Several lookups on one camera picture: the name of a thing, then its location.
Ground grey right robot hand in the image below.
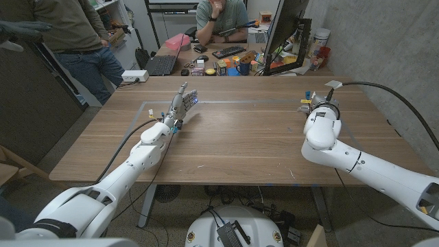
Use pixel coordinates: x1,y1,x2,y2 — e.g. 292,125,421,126
297,91,340,116

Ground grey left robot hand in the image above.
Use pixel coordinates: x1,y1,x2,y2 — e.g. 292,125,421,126
163,81,199,133

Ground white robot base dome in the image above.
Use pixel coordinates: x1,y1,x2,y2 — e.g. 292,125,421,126
185,204,285,247

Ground black box on robot base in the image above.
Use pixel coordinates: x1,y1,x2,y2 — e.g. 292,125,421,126
216,221,251,247

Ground black laptop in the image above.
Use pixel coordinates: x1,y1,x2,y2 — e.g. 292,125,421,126
143,33,185,77

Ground red cup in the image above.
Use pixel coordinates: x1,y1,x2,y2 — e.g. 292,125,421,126
317,46,332,68

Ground white power box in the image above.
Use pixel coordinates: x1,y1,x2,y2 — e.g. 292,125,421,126
121,69,150,83

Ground black monitor stand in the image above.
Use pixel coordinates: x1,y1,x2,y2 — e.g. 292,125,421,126
262,17,313,77

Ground white canister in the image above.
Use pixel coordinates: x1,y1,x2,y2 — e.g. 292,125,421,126
310,27,331,58

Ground black backpack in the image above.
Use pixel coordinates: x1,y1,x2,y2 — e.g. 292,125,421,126
134,47,151,69

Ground pink plastic box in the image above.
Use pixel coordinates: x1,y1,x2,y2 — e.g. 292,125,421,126
165,33,191,51

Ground black keyboard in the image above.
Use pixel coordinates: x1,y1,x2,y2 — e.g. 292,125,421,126
211,45,247,60

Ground blue mug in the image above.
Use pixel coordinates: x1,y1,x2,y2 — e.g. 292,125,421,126
235,61,251,76

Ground brown cardboard piece with holes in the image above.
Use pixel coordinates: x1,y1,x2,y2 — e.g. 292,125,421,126
239,51,257,64

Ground black computer monitor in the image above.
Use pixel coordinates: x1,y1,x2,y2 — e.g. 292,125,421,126
263,0,310,58

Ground black fan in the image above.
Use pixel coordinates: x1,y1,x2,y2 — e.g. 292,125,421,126
153,184,182,204

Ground seated person green t-shirt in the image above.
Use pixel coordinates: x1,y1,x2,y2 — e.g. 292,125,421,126
195,0,250,47

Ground grey table leg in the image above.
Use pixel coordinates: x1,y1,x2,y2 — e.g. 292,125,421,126
137,184,158,229
311,186,333,233

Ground white shelf unit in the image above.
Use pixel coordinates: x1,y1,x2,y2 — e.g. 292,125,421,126
91,0,141,69

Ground beige cardboard sheet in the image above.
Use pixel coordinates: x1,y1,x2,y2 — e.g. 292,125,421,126
305,224,327,247

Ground standing person olive sweater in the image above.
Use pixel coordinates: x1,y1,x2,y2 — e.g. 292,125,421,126
32,0,126,106

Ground dark cabinet panel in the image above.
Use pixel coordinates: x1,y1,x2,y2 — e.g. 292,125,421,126
0,40,88,165

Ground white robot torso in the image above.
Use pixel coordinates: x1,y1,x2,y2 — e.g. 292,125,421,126
0,237,140,247

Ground grey glove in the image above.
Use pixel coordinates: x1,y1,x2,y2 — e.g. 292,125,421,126
0,20,53,52

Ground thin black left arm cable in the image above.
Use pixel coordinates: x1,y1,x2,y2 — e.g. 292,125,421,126
109,132,176,224

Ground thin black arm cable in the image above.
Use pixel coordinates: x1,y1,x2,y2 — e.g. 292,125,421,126
334,167,439,233
109,132,176,224

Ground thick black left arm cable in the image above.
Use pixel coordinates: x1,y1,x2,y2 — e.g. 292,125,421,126
94,118,161,185

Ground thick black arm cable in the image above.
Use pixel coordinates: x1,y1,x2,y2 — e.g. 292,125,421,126
325,80,439,151
94,118,161,185

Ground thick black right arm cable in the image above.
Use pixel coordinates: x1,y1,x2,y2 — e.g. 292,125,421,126
325,80,439,151

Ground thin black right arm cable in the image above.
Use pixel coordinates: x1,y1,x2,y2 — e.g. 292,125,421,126
334,167,439,233

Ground wooden frame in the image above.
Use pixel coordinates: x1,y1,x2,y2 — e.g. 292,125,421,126
0,143,76,196

